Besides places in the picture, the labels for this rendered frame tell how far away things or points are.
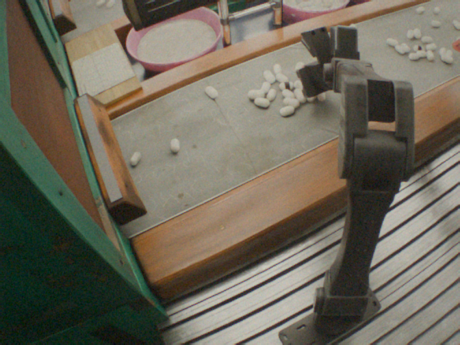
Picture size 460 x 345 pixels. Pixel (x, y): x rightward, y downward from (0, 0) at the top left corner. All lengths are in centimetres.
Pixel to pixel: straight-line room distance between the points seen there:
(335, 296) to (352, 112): 28
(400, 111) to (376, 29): 71
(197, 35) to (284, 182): 52
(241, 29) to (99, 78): 46
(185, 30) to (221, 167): 47
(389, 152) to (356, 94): 8
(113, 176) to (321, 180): 38
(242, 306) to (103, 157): 38
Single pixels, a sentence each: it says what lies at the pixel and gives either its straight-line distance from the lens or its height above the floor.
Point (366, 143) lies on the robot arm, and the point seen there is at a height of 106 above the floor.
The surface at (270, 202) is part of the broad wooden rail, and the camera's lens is 75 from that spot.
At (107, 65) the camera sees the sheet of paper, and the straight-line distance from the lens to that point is 105.
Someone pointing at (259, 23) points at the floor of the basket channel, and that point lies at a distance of 125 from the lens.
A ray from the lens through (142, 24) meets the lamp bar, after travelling 67.
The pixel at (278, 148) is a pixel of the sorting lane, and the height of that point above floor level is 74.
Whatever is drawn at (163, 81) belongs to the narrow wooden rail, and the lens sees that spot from 97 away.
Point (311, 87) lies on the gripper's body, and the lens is 85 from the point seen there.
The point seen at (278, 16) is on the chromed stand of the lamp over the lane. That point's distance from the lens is 107.
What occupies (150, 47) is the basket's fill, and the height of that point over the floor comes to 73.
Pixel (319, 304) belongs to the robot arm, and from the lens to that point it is 65.
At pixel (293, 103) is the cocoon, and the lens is 89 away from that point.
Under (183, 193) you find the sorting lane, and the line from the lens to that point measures 80.
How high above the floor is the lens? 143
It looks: 58 degrees down
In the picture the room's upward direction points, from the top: 9 degrees counter-clockwise
